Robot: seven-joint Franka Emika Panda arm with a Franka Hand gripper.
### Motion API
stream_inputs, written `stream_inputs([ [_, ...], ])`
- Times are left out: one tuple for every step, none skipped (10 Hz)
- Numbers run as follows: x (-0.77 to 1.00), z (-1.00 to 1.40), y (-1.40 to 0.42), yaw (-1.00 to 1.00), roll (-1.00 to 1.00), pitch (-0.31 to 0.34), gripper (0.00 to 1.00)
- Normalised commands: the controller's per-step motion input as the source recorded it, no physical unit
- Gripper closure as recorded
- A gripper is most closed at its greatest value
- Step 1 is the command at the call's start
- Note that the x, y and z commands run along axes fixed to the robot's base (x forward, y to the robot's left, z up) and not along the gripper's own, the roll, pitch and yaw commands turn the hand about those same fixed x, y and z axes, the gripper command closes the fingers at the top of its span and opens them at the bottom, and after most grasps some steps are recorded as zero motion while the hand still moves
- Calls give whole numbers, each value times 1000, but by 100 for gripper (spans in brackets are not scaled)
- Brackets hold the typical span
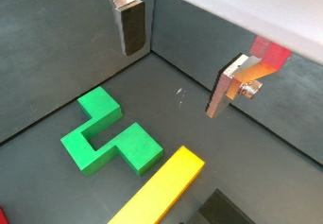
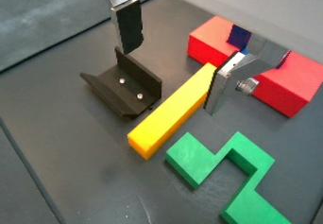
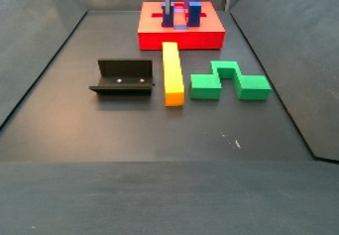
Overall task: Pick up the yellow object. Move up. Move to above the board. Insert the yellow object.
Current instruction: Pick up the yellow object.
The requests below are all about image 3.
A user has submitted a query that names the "yellow long block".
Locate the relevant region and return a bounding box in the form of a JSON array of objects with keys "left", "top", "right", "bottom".
[{"left": 162, "top": 42, "right": 185, "bottom": 107}]

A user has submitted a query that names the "red slotted board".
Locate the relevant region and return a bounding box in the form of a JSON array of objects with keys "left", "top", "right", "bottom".
[{"left": 137, "top": 1, "right": 225, "bottom": 51}]

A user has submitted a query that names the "green zigzag block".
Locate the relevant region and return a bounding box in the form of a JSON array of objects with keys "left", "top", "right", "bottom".
[{"left": 190, "top": 60, "right": 271, "bottom": 101}]

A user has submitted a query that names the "black angle bracket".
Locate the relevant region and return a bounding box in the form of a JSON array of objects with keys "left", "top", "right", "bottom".
[{"left": 88, "top": 59, "right": 153, "bottom": 95}]

